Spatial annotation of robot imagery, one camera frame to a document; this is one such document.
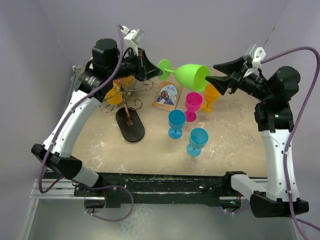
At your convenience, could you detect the pink wine glass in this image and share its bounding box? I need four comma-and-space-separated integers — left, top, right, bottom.
184, 92, 203, 122

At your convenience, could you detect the white cylinder container orange lid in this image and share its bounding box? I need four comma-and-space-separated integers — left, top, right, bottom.
113, 76, 137, 90

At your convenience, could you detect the orange wine glass back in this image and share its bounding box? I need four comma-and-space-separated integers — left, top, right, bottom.
200, 83, 220, 113

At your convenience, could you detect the blue wine glass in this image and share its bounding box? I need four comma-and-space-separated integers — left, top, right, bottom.
186, 127, 209, 157
168, 109, 187, 139

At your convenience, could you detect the green wine glass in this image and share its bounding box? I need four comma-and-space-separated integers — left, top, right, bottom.
157, 59, 210, 93

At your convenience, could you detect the blue wine glass left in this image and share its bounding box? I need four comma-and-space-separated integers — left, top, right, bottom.
168, 109, 187, 139

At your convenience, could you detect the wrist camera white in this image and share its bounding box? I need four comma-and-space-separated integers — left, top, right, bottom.
243, 44, 266, 78
121, 25, 145, 55

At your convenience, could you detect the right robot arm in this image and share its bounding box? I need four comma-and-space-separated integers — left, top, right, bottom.
205, 57, 309, 218

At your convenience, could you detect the orange wine glass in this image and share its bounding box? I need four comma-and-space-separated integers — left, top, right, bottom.
200, 83, 220, 113
105, 80, 123, 106

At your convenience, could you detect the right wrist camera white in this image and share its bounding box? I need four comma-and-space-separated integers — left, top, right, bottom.
243, 44, 266, 78

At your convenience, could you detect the orange picture book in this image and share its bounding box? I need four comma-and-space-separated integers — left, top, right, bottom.
152, 81, 182, 112

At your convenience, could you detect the metal wine glass rack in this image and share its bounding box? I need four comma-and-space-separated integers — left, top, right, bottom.
99, 80, 154, 143

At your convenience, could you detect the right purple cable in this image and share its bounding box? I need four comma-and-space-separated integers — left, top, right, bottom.
222, 46, 320, 240

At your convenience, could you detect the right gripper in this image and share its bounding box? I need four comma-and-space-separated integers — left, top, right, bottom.
206, 55, 274, 102

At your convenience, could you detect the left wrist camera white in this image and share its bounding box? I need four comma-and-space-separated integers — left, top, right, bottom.
121, 25, 145, 55

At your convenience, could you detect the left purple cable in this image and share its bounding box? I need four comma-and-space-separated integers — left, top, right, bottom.
38, 23, 136, 222

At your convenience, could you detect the purple cable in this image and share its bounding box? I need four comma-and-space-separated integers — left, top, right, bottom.
38, 23, 136, 222
222, 46, 320, 240

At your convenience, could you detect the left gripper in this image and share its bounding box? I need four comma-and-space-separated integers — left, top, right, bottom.
107, 47, 162, 82

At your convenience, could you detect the orange wine glass front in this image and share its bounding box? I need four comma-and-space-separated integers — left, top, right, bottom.
105, 80, 123, 106

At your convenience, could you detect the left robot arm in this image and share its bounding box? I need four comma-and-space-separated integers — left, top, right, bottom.
31, 38, 163, 196

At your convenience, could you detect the blue wine glass front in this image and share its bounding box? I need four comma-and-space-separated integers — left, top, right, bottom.
186, 127, 209, 157

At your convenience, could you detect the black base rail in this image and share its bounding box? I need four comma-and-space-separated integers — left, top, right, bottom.
71, 172, 244, 210

